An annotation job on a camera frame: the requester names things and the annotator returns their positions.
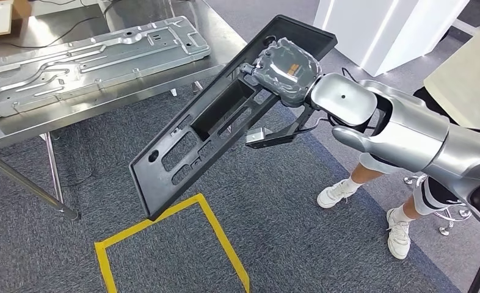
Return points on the black plastic panel part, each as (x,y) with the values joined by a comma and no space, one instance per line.
(159,194)

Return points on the person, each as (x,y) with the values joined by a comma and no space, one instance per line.
(466,81)

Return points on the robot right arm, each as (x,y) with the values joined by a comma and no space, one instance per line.
(406,129)

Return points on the steel workbench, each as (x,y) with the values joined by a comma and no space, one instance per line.
(54,24)

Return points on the white cabinet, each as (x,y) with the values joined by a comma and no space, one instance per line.
(385,32)

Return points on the brown cardboard box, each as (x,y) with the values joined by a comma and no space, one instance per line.
(21,8)

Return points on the grey stamped metal part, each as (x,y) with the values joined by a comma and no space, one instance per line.
(102,60)

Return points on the person's foot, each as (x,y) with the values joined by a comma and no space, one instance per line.
(333,196)
(397,238)

